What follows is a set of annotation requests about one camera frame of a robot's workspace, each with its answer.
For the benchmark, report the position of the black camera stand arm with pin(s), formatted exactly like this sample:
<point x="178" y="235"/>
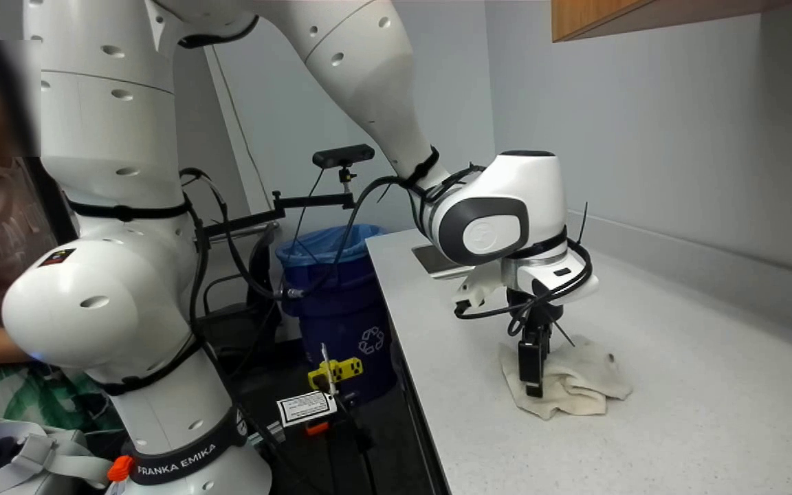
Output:
<point x="303" y="202"/>

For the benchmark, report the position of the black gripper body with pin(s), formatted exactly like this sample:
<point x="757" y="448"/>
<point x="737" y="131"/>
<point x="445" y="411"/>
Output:
<point x="543" y="320"/>

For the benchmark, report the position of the green leaf patterned fabric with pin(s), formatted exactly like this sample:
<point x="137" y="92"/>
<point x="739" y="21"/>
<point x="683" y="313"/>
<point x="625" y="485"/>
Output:
<point x="12" y="401"/>

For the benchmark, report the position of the blue bin liner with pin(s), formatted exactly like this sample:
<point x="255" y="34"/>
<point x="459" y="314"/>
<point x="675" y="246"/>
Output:
<point x="323" y="250"/>

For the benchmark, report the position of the white cloth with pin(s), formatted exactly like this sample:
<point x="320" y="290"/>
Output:
<point x="588" y="382"/>

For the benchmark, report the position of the wooden wall cabinet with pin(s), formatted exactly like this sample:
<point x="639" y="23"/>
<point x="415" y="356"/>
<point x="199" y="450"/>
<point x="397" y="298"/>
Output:
<point x="596" y="17"/>

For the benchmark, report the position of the black stereo camera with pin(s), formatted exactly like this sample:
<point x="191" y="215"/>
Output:
<point x="341" y="155"/>

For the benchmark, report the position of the steel sink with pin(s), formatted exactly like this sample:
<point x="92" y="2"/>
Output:
<point x="431" y="259"/>

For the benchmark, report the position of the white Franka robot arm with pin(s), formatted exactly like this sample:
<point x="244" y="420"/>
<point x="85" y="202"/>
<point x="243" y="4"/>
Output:
<point x="101" y="305"/>

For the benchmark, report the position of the blue recycling bin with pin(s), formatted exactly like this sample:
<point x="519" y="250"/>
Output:
<point x="341" y="320"/>

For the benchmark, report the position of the yellow clamp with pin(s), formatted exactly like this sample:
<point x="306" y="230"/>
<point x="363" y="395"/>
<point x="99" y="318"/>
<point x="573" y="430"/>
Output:
<point x="332" y="373"/>

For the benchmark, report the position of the white label tag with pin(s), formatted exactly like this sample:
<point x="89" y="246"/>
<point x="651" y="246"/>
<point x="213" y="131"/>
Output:
<point x="303" y="409"/>

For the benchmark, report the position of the orange knob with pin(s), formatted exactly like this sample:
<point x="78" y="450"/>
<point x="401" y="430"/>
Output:
<point x="119" y="470"/>

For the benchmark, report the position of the black chair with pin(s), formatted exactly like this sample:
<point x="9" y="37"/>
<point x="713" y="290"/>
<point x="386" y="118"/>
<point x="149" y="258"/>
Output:
<point x="261" y="277"/>

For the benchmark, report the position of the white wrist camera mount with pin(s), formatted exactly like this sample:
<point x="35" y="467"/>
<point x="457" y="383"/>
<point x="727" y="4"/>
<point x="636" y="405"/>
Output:
<point x="479" y="285"/>

